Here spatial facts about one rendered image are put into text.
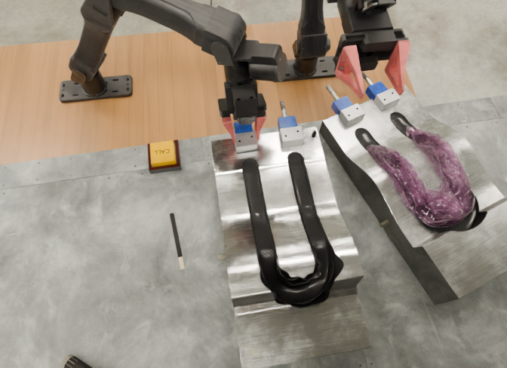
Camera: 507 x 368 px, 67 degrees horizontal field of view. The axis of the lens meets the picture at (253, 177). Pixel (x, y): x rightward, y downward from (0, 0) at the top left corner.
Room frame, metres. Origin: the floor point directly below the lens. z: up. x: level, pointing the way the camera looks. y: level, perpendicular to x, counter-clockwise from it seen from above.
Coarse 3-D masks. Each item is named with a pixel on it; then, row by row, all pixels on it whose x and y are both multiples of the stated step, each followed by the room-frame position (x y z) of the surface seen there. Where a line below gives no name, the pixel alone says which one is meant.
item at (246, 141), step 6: (234, 126) 0.49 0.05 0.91; (240, 126) 0.49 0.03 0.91; (246, 126) 0.49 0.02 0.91; (240, 132) 0.47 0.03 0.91; (246, 132) 0.47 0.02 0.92; (252, 132) 0.47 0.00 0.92; (240, 138) 0.45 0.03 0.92; (246, 138) 0.45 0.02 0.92; (252, 138) 0.45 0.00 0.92; (240, 144) 0.43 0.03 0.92; (246, 144) 0.43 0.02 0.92; (252, 144) 0.43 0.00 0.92; (240, 150) 0.43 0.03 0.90; (246, 150) 0.43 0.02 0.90; (252, 150) 0.43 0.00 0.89
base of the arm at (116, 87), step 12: (60, 84) 0.68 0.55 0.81; (72, 84) 0.68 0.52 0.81; (84, 84) 0.64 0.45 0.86; (96, 84) 0.65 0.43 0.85; (108, 84) 0.68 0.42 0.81; (120, 84) 0.68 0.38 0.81; (132, 84) 0.69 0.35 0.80; (60, 96) 0.64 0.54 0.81; (72, 96) 0.64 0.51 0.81; (84, 96) 0.64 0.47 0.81; (96, 96) 0.64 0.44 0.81; (108, 96) 0.65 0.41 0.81; (120, 96) 0.65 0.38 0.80
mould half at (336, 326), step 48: (240, 192) 0.33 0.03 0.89; (288, 192) 0.33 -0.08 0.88; (240, 240) 0.21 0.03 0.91; (288, 240) 0.21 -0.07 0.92; (336, 240) 0.21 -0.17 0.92; (240, 288) 0.11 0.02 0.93; (336, 288) 0.12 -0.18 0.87; (240, 336) 0.03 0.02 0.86; (288, 336) 0.03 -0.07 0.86; (336, 336) 0.03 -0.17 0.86
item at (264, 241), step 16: (288, 160) 0.41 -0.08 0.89; (256, 176) 0.37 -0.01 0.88; (304, 176) 0.37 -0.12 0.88; (256, 192) 0.33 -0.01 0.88; (304, 192) 0.33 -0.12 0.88; (256, 208) 0.29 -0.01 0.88; (304, 208) 0.29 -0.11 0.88; (256, 224) 0.25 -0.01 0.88; (304, 224) 0.25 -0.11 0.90; (320, 224) 0.25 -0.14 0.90; (256, 240) 0.21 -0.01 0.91; (272, 240) 0.21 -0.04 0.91; (320, 240) 0.21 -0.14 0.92; (272, 256) 0.18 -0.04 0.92; (320, 256) 0.18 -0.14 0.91; (336, 256) 0.17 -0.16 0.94; (272, 272) 0.15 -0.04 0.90; (320, 272) 0.15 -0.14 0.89; (336, 272) 0.14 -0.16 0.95; (272, 288) 0.11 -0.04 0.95; (288, 288) 0.12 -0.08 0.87; (304, 288) 0.12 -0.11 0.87; (320, 288) 0.12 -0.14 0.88; (288, 304) 0.09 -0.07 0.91; (304, 304) 0.09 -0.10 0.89
